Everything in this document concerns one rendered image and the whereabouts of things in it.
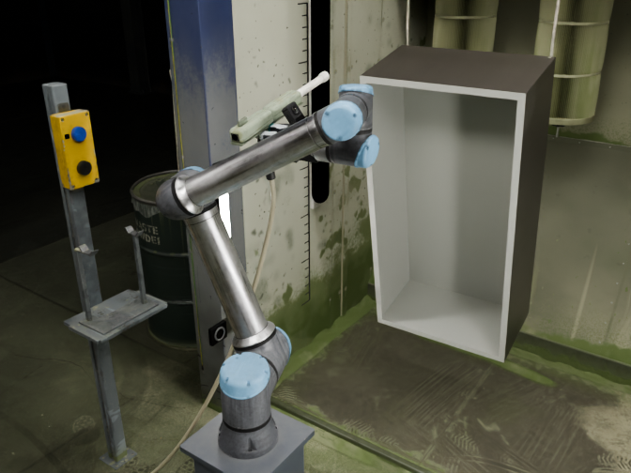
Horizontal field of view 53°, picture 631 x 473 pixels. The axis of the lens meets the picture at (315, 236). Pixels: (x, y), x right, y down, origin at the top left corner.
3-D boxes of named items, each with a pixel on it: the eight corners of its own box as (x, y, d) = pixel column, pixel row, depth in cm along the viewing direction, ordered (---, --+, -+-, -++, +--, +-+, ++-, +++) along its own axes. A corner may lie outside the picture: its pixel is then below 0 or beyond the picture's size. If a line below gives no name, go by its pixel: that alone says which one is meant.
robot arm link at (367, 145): (382, 129, 169) (381, 164, 173) (342, 124, 175) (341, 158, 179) (366, 137, 161) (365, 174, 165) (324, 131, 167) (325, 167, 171)
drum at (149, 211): (132, 316, 386) (114, 180, 350) (217, 289, 417) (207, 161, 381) (172, 362, 343) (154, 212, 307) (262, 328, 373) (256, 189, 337)
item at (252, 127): (253, 198, 183) (238, 126, 170) (240, 195, 185) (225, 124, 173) (337, 129, 215) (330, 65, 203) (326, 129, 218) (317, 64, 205)
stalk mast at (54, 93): (119, 450, 282) (56, 81, 215) (128, 455, 279) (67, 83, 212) (108, 457, 278) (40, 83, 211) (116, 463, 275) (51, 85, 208)
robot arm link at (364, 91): (369, 89, 155) (368, 138, 161) (377, 81, 166) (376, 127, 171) (332, 87, 158) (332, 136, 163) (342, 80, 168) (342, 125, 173)
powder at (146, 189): (118, 185, 351) (118, 183, 350) (206, 167, 379) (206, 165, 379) (156, 215, 311) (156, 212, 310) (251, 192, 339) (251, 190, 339)
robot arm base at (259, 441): (251, 468, 186) (250, 442, 182) (205, 442, 196) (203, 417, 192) (290, 432, 200) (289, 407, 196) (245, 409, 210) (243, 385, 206)
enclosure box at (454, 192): (409, 279, 318) (401, 44, 251) (529, 312, 288) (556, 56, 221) (377, 322, 294) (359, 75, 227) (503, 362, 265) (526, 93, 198)
